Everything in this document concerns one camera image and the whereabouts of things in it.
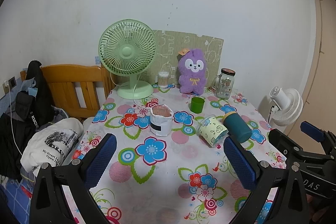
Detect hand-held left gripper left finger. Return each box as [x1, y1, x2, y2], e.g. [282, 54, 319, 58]
[29, 133, 117, 224]

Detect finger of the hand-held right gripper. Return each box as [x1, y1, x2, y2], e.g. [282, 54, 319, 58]
[300, 121, 336, 151]
[268, 128, 336, 162]

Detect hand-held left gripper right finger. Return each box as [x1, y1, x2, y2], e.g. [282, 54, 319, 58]
[223, 135, 318, 224]

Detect teal cup with yellow rim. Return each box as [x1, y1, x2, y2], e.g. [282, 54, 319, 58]
[223, 112, 253, 143]

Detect pale yellow printed cup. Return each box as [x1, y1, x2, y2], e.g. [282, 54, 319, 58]
[197, 116, 229, 148]

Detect green plastic cup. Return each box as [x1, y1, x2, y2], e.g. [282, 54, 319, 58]
[190, 97, 205, 113]

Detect white printed shirt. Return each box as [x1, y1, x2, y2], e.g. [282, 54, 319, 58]
[20, 118, 84, 174]

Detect floral tablecloth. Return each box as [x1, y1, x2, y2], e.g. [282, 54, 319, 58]
[62, 82, 287, 224]

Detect white wrapped jar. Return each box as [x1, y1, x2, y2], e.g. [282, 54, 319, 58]
[150, 104, 173, 137]

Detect beige door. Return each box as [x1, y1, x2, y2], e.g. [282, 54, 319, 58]
[285, 0, 336, 140]

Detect wooden bed headboard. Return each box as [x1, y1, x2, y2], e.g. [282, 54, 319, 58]
[20, 64, 117, 121]

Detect glass jar with lid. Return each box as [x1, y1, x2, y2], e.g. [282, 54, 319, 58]
[212, 68, 236, 99]

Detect black jacket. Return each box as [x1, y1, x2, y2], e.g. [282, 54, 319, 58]
[0, 60, 54, 177]

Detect blue bedsheet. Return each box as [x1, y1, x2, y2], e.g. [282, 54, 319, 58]
[0, 169, 37, 214]

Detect cotton swab container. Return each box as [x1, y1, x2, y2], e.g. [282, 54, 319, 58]
[158, 71, 170, 88]

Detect blue denim cloth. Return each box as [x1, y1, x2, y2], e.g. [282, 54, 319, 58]
[16, 77, 40, 98]

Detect purple plush toy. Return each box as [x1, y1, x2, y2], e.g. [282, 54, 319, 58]
[177, 48, 209, 95]

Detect green desk fan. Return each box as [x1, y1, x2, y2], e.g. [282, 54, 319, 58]
[99, 20, 158, 100]

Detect green patterned cardboard sheet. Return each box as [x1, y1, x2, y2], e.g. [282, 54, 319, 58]
[150, 30, 224, 88]

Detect green fan white cable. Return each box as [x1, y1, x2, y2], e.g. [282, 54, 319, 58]
[133, 80, 150, 110]

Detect white charging cable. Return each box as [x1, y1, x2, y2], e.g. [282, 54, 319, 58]
[4, 80, 24, 156]

